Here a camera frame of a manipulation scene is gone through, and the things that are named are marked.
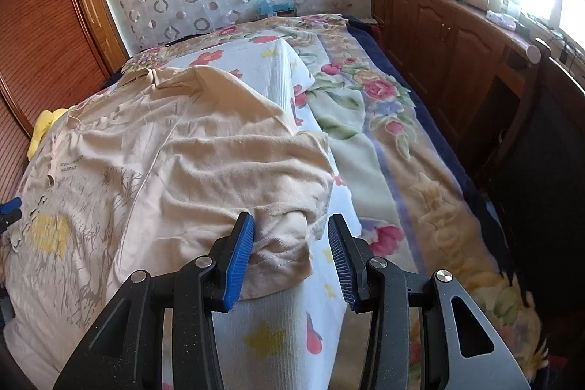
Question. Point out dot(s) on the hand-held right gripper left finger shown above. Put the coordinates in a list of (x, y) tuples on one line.
[(237, 257)]

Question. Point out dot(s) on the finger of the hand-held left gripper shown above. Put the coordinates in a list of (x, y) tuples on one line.
[(11, 206)]

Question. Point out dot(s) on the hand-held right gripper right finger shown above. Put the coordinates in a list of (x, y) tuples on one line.
[(340, 257)]

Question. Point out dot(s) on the beige t-shirt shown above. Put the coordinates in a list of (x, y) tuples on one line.
[(183, 166)]

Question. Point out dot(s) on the yellow plush toy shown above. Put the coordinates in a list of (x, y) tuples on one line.
[(41, 129)]

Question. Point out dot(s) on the floral fleece blanket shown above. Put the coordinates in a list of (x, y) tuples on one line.
[(365, 134)]

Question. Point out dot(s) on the wooden slatted wardrobe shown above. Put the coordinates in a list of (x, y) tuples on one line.
[(41, 52)]

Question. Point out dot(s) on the white floral bed sheet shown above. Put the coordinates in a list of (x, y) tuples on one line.
[(274, 65)]

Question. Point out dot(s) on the dark wooden chair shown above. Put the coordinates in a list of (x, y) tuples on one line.
[(548, 166)]

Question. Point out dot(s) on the low wooden cabinet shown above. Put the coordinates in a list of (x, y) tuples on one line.
[(438, 33)]

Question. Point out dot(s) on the teal plastic bag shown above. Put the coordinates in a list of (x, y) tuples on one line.
[(274, 8)]

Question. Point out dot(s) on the white plastic bag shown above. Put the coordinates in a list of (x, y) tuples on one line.
[(500, 19)]

